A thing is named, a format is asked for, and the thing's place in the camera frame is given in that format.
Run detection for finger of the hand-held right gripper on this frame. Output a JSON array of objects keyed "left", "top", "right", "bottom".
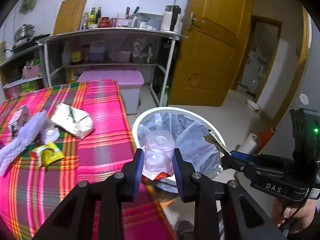
[
  {"left": 229, "top": 150, "right": 262, "bottom": 162},
  {"left": 220, "top": 154, "right": 253, "bottom": 178}
]

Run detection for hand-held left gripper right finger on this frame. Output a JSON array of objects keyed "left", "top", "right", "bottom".
[{"left": 172, "top": 148, "right": 288, "bottom": 240}]

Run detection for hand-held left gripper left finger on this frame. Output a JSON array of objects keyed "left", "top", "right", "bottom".
[{"left": 32, "top": 148, "right": 145, "bottom": 240}]

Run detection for printed carton with barcode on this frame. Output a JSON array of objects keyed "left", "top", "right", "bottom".
[{"left": 206, "top": 129, "right": 232, "bottom": 155}]

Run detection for clear plastic bin liner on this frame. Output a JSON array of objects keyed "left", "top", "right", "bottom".
[{"left": 137, "top": 112, "right": 223, "bottom": 178}]

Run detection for white round waste bin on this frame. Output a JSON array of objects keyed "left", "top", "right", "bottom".
[{"left": 131, "top": 107, "right": 229, "bottom": 193}]

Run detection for yellow snack packet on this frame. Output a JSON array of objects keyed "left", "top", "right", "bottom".
[{"left": 29, "top": 141, "right": 66, "bottom": 167}]

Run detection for small clear plastic cup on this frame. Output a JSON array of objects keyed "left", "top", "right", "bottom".
[{"left": 41, "top": 120, "right": 60, "bottom": 144}]

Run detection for white foam net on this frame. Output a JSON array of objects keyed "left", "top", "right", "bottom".
[{"left": 0, "top": 110, "right": 48, "bottom": 178}]

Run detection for pink drink carton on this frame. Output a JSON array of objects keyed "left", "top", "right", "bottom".
[{"left": 9, "top": 104, "right": 32, "bottom": 137}]

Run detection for person's right hand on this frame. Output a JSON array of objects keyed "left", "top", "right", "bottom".
[{"left": 271, "top": 196, "right": 320, "bottom": 233}]

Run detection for white paper roll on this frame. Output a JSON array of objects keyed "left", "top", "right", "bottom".
[{"left": 241, "top": 133, "right": 258, "bottom": 155}]

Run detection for orange plastic item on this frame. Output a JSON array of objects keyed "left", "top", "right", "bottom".
[{"left": 257, "top": 129, "right": 275, "bottom": 153}]

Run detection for white bowl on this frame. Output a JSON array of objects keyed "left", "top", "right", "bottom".
[{"left": 246, "top": 99, "right": 262, "bottom": 112}]

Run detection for grey slipper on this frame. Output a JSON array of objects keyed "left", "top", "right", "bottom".
[{"left": 174, "top": 220, "right": 194, "bottom": 240}]

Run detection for pink plaid tablecloth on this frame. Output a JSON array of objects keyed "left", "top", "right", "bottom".
[{"left": 0, "top": 79, "right": 175, "bottom": 240}]

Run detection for green plastic bottle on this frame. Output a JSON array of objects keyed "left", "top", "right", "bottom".
[{"left": 160, "top": 86, "right": 169, "bottom": 107}]

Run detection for pink lid storage box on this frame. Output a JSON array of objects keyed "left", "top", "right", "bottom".
[{"left": 77, "top": 69, "right": 145, "bottom": 115}]

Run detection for yellow wooden door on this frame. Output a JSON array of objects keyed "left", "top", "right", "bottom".
[{"left": 168, "top": 0, "right": 254, "bottom": 108}]

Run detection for yellow food bag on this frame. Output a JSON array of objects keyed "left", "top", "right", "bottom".
[{"left": 65, "top": 69, "right": 83, "bottom": 83}]

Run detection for clear food containers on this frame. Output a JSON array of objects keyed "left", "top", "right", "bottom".
[{"left": 110, "top": 50, "right": 132, "bottom": 63}]

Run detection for plastic bags on shelf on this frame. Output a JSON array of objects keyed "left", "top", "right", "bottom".
[{"left": 132, "top": 40, "right": 153, "bottom": 64}]

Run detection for purple plastic jug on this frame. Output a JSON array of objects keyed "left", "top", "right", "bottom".
[{"left": 89, "top": 41, "right": 105, "bottom": 62}]

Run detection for yellow label oil bottle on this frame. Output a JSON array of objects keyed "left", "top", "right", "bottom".
[{"left": 70, "top": 44, "right": 83, "bottom": 64}]

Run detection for green box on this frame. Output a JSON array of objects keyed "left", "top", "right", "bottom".
[{"left": 20, "top": 80, "right": 39, "bottom": 93}]

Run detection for metal kitchen shelf rack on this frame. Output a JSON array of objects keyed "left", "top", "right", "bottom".
[{"left": 44, "top": 27, "right": 189, "bottom": 107}]

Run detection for pink plastic basket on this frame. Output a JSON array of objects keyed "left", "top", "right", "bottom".
[{"left": 22, "top": 64, "right": 42, "bottom": 80}]

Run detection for clear plastic container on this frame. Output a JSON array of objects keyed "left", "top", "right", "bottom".
[{"left": 134, "top": 12, "right": 163, "bottom": 30}]

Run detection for white thermos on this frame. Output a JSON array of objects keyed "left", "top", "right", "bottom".
[{"left": 160, "top": 5, "right": 174, "bottom": 32}]

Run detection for wooden side shelf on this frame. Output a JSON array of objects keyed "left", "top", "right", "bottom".
[{"left": 0, "top": 42, "right": 47, "bottom": 98}]

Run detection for black induction cooker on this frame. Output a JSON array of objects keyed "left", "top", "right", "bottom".
[{"left": 11, "top": 35, "right": 50, "bottom": 53}]

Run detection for wooden cutting board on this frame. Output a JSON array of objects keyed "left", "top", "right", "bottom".
[{"left": 53, "top": 0, "right": 88, "bottom": 35}]

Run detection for steel cooking pot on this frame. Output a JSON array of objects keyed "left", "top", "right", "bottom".
[{"left": 14, "top": 24, "right": 35, "bottom": 43}]

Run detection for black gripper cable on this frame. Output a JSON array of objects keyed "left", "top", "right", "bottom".
[{"left": 280, "top": 187, "right": 313, "bottom": 232}]

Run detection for yellow wooden door frame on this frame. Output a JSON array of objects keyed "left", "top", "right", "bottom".
[{"left": 251, "top": 0, "right": 313, "bottom": 130}]

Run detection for metal door handle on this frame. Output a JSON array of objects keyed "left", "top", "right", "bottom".
[{"left": 186, "top": 12, "right": 205, "bottom": 30}]

